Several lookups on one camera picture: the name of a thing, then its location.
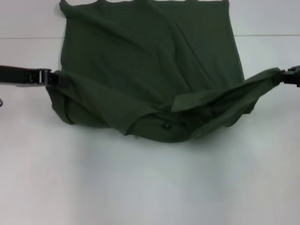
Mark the dark green t-shirt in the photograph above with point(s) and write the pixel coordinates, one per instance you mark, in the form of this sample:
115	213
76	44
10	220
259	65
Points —
140	70

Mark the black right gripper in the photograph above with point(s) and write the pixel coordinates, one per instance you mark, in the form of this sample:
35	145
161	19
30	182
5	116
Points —
295	76

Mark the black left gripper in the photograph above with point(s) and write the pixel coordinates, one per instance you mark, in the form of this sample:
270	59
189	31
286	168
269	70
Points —
23	76

